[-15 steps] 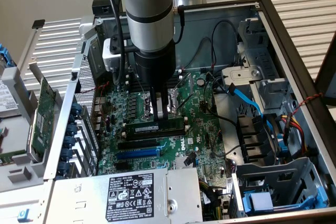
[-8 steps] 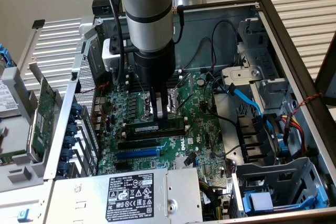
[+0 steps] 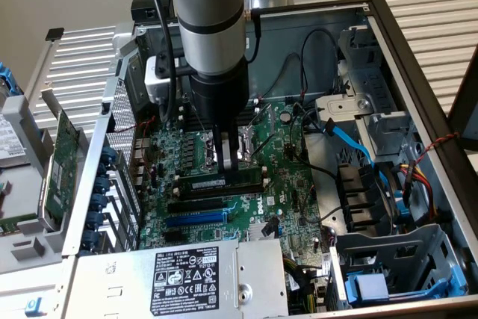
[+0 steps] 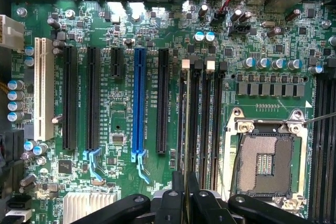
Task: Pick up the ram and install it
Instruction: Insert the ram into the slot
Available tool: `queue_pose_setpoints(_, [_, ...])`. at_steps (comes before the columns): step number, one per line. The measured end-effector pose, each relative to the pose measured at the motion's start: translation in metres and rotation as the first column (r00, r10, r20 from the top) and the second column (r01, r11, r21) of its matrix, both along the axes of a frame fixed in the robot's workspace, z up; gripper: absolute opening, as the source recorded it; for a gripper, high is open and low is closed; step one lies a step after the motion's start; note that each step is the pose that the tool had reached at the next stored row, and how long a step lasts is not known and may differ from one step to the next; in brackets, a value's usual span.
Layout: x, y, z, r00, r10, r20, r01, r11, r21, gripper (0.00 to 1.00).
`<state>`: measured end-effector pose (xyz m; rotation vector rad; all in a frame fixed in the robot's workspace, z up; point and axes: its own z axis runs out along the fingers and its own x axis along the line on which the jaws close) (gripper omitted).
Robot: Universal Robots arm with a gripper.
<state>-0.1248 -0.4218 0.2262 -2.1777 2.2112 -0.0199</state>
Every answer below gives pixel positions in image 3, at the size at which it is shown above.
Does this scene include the silver chipset heatsink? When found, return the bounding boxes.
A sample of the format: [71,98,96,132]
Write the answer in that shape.
[247,221,281,242]

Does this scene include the black yellow wire bundle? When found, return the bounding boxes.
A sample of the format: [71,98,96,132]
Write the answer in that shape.
[282,255,329,315]

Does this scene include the dark framed panel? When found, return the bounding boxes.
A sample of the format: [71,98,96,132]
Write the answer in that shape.
[447,44,478,152]

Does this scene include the red black twisted wire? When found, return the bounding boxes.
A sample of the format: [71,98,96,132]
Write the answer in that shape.
[413,131,461,165]
[111,116,158,134]

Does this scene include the grey metal disk bay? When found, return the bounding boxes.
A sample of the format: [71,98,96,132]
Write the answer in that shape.
[313,23,419,159]

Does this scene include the long black expansion slot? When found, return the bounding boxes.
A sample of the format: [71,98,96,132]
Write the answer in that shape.
[167,196,225,214]

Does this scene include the grey metal drive cage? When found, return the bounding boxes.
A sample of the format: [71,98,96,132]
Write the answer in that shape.
[328,223,471,312]

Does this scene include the black cable brass connector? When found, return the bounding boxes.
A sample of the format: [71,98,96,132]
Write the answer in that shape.
[243,7,263,63]

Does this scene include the yellow red power wire bundle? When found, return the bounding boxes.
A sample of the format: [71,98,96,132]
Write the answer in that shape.
[397,161,438,221]

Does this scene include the green Dell motherboard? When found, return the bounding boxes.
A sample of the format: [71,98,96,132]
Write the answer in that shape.
[137,100,326,257]

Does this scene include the green graphics card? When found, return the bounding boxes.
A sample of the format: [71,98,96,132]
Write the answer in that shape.
[39,89,82,233]

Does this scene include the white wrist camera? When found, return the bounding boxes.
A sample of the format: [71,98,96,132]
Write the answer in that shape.
[144,55,170,105]

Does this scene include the blue square push button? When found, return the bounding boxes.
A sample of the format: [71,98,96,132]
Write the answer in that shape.
[24,297,43,317]

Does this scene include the blue plastic bracket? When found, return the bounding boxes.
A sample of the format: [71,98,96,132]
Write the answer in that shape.
[0,61,19,98]

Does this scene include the silver hard disk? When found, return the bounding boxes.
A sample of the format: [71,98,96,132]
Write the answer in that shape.
[0,112,31,169]

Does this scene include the grey plastic parts rack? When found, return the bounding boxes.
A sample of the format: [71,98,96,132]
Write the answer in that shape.
[0,94,90,279]

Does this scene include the black cable plug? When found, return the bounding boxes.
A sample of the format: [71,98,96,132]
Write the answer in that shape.
[262,216,281,238]

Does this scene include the thin black wire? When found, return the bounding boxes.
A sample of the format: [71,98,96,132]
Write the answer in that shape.
[259,52,309,105]

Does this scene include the black looped wire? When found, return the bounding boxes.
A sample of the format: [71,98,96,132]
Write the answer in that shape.
[298,28,343,105]

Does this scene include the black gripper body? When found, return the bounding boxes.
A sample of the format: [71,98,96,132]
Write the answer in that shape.
[188,58,250,134]

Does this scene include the open metal PC case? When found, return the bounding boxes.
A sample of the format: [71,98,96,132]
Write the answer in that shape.
[61,0,478,319]

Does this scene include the blue flat SATA wire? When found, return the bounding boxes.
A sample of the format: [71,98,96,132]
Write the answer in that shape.
[323,118,397,200]

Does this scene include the thin metal locking lever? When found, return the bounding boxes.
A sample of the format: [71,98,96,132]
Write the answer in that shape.
[252,134,277,158]
[185,97,207,136]

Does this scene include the black box device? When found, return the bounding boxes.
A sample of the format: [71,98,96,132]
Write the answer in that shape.
[130,0,173,24]

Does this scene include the silver power supply unit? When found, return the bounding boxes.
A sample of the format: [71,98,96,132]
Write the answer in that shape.
[63,238,291,319]

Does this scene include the metal CPU socket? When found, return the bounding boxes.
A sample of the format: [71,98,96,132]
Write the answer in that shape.
[199,124,261,174]

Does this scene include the black RAM slot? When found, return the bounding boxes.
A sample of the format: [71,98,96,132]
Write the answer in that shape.
[179,181,268,196]
[183,118,259,131]
[181,108,259,121]
[181,104,259,117]
[179,184,270,201]
[182,113,259,126]

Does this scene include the blue expansion slot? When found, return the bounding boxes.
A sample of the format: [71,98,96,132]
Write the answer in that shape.
[166,210,229,228]

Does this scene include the green RAM stick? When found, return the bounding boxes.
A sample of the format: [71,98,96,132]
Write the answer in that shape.
[0,213,38,236]
[176,166,264,192]

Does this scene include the thick black wire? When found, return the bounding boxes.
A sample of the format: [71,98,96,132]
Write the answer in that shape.
[289,104,339,182]

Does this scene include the blue plastic disk caddy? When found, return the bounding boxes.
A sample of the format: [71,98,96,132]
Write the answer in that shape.
[345,264,468,307]

